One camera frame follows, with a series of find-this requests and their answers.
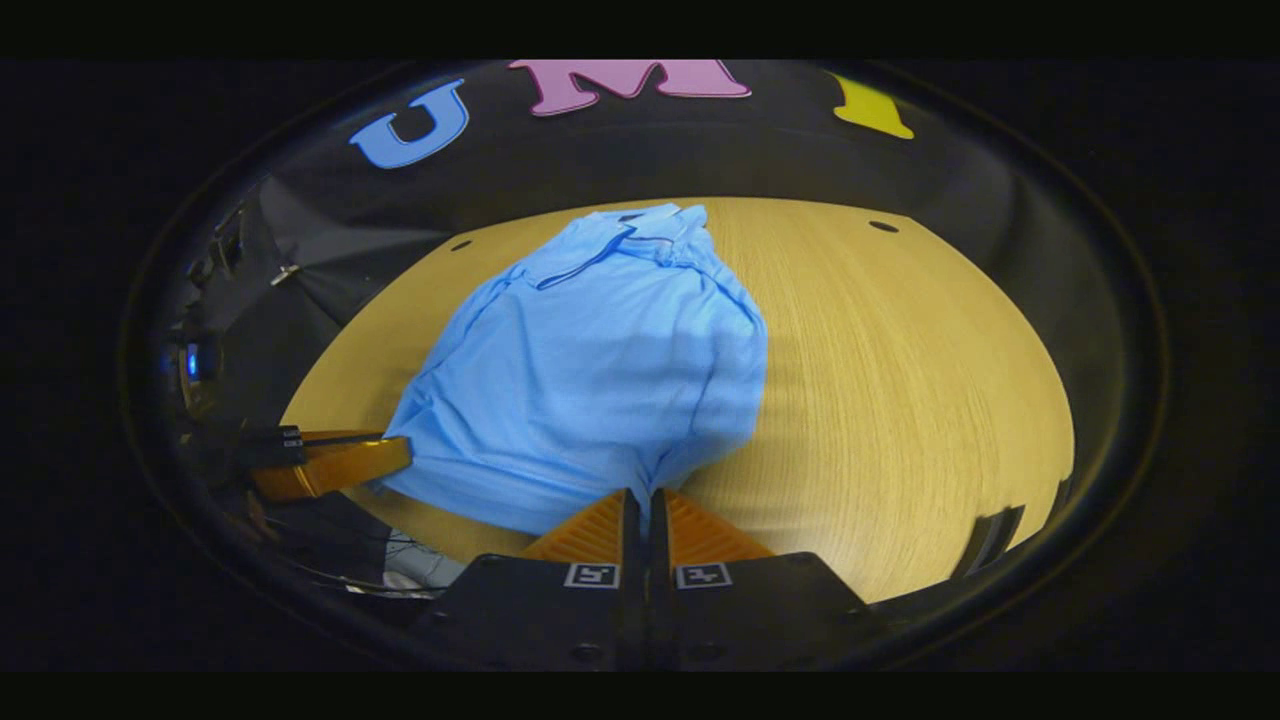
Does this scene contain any black table edge clamp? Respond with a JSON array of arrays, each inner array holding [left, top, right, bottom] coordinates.
[[962, 505, 1027, 579]]

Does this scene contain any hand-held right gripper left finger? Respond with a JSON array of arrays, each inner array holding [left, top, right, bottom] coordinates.
[[408, 488, 643, 671]]

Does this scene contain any light blue T-shirt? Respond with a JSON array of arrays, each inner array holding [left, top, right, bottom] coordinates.
[[375, 203, 769, 536]]

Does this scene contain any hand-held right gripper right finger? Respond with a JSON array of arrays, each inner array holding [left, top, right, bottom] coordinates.
[[646, 488, 883, 671]]

